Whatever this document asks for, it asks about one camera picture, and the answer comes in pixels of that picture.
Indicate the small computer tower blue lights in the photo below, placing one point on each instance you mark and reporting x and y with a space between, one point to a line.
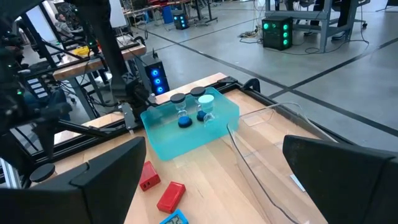
180 21

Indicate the teal translucent plastic bin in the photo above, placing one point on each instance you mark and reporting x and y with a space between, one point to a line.
168 140

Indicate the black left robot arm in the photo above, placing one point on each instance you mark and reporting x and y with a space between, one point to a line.
99 46

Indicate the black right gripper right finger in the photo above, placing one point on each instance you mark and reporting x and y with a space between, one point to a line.
348 186

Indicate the blue storage bin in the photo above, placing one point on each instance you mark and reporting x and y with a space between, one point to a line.
168 14

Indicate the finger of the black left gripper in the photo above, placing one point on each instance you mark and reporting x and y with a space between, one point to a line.
46 140
15 152

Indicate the yellow object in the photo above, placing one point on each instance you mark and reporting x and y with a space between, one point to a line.
81 51

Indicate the blue digital clock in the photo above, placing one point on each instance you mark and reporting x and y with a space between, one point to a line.
174 219

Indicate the clear plastic bin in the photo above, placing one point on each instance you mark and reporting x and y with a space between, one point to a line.
245 155

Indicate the red cube USB charger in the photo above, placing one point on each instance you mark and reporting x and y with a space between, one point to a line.
148 174

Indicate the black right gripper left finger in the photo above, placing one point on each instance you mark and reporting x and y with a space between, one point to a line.
93 199

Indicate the wooden workbench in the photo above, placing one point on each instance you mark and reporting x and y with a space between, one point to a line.
71 71

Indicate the black control box white labels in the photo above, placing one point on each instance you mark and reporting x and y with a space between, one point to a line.
37 88

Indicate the grey metal table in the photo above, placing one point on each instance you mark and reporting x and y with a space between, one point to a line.
323 31

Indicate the white board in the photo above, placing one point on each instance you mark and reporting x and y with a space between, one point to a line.
117 12

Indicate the red rectangular box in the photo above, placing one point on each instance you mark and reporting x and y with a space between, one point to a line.
171 197

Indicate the small white label sticker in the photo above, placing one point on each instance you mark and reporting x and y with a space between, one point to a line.
297 183

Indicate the person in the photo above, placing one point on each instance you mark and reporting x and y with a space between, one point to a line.
63 28

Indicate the computer tower green lights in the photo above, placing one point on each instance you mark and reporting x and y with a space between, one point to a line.
276 40

